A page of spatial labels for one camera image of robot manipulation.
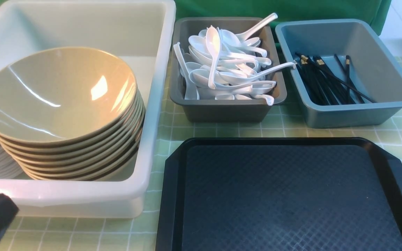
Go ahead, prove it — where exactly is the grey plastic spoon bin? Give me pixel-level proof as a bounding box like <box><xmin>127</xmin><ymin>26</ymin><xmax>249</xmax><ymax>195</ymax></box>
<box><xmin>169</xmin><ymin>17</ymin><xmax>271</xmax><ymax>123</ymax></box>

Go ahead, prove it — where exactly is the green checkered tablecloth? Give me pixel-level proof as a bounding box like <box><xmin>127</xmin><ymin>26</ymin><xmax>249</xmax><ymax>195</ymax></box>
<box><xmin>0</xmin><ymin>56</ymin><xmax>402</xmax><ymax>251</ymax></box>

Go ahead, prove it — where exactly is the stack of beige bowls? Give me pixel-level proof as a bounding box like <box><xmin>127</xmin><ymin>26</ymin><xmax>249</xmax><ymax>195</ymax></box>
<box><xmin>0</xmin><ymin>92</ymin><xmax>146</xmax><ymax>181</ymax></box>

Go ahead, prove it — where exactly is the beige noodle bowl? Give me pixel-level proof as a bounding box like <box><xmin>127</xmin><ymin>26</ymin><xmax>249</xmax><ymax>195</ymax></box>
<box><xmin>0</xmin><ymin>47</ymin><xmax>141</xmax><ymax>145</ymax></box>

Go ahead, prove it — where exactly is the pile of white spoons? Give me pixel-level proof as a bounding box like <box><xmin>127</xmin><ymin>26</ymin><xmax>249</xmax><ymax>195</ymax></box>
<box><xmin>173</xmin><ymin>13</ymin><xmax>296</xmax><ymax>106</ymax></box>

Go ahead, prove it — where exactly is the black serving tray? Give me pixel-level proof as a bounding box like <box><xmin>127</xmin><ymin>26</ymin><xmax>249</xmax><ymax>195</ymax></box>
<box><xmin>155</xmin><ymin>137</ymin><xmax>402</xmax><ymax>251</ymax></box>

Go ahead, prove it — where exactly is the blue plastic chopstick bin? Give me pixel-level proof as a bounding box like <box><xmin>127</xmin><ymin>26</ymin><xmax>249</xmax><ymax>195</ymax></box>
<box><xmin>275</xmin><ymin>19</ymin><xmax>402</xmax><ymax>128</ymax></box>

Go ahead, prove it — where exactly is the white ceramic soup spoon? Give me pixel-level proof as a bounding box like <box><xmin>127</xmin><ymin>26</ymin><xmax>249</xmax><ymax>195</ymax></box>
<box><xmin>205</xmin><ymin>26</ymin><xmax>222</xmax><ymax>89</ymax></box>

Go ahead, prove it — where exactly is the bundle of black chopsticks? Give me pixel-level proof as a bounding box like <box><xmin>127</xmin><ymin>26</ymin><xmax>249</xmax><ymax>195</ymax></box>
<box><xmin>295</xmin><ymin>53</ymin><xmax>356</xmax><ymax>106</ymax></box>

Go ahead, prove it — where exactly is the green backdrop cloth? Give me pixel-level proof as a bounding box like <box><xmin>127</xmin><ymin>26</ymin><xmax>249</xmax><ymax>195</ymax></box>
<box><xmin>175</xmin><ymin>0</ymin><xmax>391</xmax><ymax>35</ymax></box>

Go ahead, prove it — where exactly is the white large plastic tub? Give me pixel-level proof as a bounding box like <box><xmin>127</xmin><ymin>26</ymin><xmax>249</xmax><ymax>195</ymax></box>
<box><xmin>0</xmin><ymin>0</ymin><xmax>176</xmax><ymax>218</ymax></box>

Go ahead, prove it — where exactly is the black chopstick gold band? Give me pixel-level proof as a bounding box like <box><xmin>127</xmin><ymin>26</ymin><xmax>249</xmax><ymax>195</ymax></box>
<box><xmin>345</xmin><ymin>55</ymin><xmax>352</xmax><ymax>104</ymax></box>

